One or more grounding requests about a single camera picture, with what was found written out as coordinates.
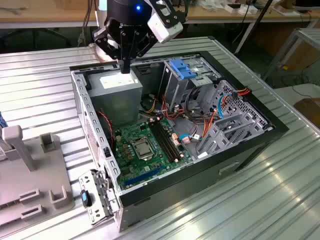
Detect black white small box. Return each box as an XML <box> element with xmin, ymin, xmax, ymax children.
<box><xmin>224</xmin><ymin>2</ymin><xmax>241</xmax><ymax>13</ymax></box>

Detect black RAM slot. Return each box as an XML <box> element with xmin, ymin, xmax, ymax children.
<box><xmin>152</xmin><ymin>120</ymin><xmax>177</xmax><ymax>162</ymax></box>
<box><xmin>149</xmin><ymin>121</ymin><xmax>175</xmax><ymax>163</ymax></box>
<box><xmin>156</xmin><ymin>120</ymin><xmax>179</xmax><ymax>160</ymax></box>
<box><xmin>160</xmin><ymin>119</ymin><xmax>181</xmax><ymax>159</ymax></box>

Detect yellow wire bundle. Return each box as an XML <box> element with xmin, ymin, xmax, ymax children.
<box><xmin>140</xmin><ymin>97</ymin><xmax>158</xmax><ymax>115</ymax></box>

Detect brown cardboard box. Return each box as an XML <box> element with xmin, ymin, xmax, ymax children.
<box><xmin>252</xmin><ymin>23</ymin><xmax>320</xmax><ymax>71</ymax></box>

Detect blue plastic bay latch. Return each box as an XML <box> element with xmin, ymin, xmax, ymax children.
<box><xmin>178</xmin><ymin>69</ymin><xmax>199</xmax><ymax>80</ymax></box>
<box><xmin>168</xmin><ymin>58</ymin><xmax>190</xmax><ymax>73</ymax></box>

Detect silver CPU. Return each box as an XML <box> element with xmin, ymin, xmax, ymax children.
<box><xmin>135</xmin><ymin>144</ymin><xmax>151</xmax><ymax>158</ymax></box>

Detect red black twisted wire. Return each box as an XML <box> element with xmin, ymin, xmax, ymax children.
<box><xmin>96</xmin><ymin>110</ymin><xmax>115</xmax><ymax>149</ymax></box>

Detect red orange wire bundle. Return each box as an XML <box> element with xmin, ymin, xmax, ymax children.
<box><xmin>159</xmin><ymin>94</ymin><xmax>191</xmax><ymax>121</ymax></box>

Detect thick black cable loop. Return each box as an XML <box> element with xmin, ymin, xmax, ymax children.
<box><xmin>185</xmin><ymin>87</ymin><xmax>216</xmax><ymax>123</ymax></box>

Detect black case fan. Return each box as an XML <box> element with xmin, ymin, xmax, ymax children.
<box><xmin>99</xmin><ymin>107</ymin><xmax>116</xmax><ymax>151</ymax></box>

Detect orange power wire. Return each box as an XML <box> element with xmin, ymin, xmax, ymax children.
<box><xmin>199</xmin><ymin>86</ymin><xmax>251</xmax><ymax>141</ymax></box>

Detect black office chair base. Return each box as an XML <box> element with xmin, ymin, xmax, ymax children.
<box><xmin>32</xmin><ymin>27</ymin><xmax>73</xmax><ymax>48</ymax></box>

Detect wooden desk white frame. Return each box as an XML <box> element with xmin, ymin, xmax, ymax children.
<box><xmin>174</xmin><ymin>0</ymin><xmax>320</xmax><ymax>26</ymax></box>
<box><xmin>0</xmin><ymin>0</ymin><xmax>101</xmax><ymax>30</ymax></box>

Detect grey metal disk bay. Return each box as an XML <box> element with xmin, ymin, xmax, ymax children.
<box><xmin>197</xmin><ymin>112</ymin><xmax>272</xmax><ymax>160</ymax></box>

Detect grey parts rack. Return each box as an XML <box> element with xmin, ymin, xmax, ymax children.
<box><xmin>0</xmin><ymin>124</ymin><xmax>76</xmax><ymax>223</ymax></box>

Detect blue expansion slot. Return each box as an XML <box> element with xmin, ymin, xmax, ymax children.
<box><xmin>124</xmin><ymin>167</ymin><xmax>163</xmax><ymax>187</ymax></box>

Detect brown wooden board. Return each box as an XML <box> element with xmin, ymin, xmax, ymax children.
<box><xmin>293</xmin><ymin>97</ymin><xmax>320</xmax><ymax>126</ymax></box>

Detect grey metal drive cage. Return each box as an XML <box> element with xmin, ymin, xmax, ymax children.
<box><xmin>159</xmin><ymin>56</ymin><xmax>222</xmax><ymax>112</ymax></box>

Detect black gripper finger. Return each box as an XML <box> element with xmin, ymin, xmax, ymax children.
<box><xmin>92</xmin><ymin>26</ymin><xmax>126</xmax><ymax>75</ymax></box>
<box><xmin>124</xmin><ymin>31</ymin><xmax>158</xmax><ymax>75</ymax></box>

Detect metal slot bracket cover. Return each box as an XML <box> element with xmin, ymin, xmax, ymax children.
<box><xmin>78</xmin><ymin>168</ymin><xmax>121</xmax><ymax>226</ymax></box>

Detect black open PC case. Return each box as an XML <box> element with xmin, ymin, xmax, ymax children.
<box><xmin>68</xmin><ymin>49</ymin><xmax>290</xmax><ymax>233</ymax></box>

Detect grey power supply unit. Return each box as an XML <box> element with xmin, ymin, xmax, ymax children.
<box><xmin>86</xmin><ymin>68</ymin><xmax>144</xmax><ymax>128</ymax></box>

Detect green motherboard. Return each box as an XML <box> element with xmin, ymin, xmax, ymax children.
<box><xmin>113</xmin><ymin>117</ymin><xmax>195</xmax><ymax>190</ymax></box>

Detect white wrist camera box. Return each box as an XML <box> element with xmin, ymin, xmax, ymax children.
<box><xmin>146</xmin><ymin>9</ymin><xmax>185</xmax><ymax>45</ymax></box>

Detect blue data wire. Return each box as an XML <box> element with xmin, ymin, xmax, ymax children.
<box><xmin>179</xmin><ymin>92</ymin><xmax>236</xmax><ymax>142</ymax></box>

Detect black blue latch tab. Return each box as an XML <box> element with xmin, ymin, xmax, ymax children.
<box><xmin>79</xmin><ymin>189</ymin><xmax>92</xmax><ymax>207</ymax></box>

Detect CPU socket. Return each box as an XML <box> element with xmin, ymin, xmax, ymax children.
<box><xmin>130</xmin><ymin>139</ymin><xmax>155</xmax><ymax>161</ymax></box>

